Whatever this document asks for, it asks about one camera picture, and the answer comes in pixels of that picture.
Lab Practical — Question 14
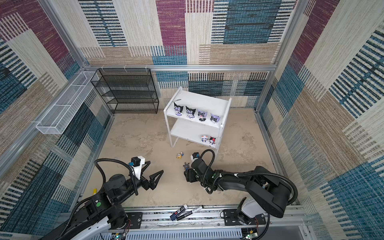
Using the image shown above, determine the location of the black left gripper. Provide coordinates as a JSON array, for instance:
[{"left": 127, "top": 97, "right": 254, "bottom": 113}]
[{"left": 116, "top": 169, "right": 163, "bottom": 204}]

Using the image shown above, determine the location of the yellow Doraemon figure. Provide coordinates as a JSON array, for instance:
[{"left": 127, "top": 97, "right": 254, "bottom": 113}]
[{"left": 177, "top": 152, "right": 184, "bottom": 159}]

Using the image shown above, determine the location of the small white purple figure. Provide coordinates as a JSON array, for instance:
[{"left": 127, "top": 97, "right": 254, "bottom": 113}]
[{"left": 201, "top": 135, "right": 209, "bottom": 143}]

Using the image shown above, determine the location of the purple hood Kuromi figure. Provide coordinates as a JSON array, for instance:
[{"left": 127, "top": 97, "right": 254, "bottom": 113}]
[{"left": 210, "top": 114, "right": 221, "bottom": 124}]

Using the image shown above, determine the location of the striped purple Kuromi figure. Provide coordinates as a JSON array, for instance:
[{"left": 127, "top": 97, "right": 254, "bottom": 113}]
[{"left": 186, "top": 106, "right": 196, "bottom": 119}]

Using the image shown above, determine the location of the grey purple Kuromi figure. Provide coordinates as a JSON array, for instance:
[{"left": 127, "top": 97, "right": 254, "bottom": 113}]
[{"left": 183, "top": 163, "right": 191, "bottom": 171}]

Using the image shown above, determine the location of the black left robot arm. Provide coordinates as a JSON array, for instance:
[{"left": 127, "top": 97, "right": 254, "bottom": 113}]
[{"left": 42, "top": 156, "right": 164, "bottom": 240}]

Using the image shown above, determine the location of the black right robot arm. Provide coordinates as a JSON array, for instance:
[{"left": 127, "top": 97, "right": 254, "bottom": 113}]
[{"left": 184, "top": 149, "right": 299, "bottom": 218}]

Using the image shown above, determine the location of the white two-tier shelf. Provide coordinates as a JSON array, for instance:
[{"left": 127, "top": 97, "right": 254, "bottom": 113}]
[{"left": 164, "top": 87, "right": 232, "bottom": 154}]

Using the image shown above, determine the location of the black white marker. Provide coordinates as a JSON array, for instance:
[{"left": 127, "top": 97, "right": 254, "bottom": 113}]
[{"left": 177, "top": 206, "right": 204, "bottom": 221}]

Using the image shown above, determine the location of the black marker blue label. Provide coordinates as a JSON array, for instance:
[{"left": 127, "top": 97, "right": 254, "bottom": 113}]
[{"left": 170, "top": 205, "right": 188, "bottom": 221}]

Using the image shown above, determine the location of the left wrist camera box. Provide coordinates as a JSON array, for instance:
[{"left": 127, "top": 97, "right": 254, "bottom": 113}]
[{"left": 129, "top": 156, "right": 145, "bottom": 180}]

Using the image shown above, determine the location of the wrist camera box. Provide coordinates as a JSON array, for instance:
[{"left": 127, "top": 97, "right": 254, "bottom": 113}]
[
  {"left": 129, "top": 156, "right": 145, "bottom": 180},
  {"left": 191, "top": 152, "right": 200, "bottom": 162}
]

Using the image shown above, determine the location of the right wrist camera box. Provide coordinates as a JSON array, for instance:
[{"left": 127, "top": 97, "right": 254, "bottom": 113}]
[{"left": 191, "top": 152, "right": 200, "bottom": 162}]

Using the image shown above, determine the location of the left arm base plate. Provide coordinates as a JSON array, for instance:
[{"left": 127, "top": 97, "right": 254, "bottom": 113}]
[{"left": 124, "top": 212, "right": 143, "bottom": 231}]

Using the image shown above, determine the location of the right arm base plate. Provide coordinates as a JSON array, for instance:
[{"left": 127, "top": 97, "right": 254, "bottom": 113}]
[{"left": 220, "top": 209, "right": 267, "bottom": 226}]

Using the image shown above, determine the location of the black wire mesh shelf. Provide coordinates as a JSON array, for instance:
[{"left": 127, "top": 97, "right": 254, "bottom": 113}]
[{"left": 91, "top": 68, "right": 159, "bottom": 114}]

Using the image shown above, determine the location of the white wire mesh basket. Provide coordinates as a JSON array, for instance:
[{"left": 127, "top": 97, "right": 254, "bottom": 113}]
[{"left": 36, "top": 71, "right": 95, "bottom": 135}]

